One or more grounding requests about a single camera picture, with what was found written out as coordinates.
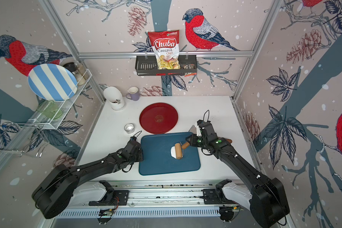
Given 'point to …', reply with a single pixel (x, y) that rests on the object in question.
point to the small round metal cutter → (129, 128)
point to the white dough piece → (173, 152)
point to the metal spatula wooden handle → (193, 130)
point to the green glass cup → (50, 109)
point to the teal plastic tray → (157, 159)
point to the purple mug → (133, 93)
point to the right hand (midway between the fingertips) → (188, 138)
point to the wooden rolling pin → (178, 148)
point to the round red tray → (158, 118)
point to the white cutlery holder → (113, 96)
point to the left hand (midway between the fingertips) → (145, 151)
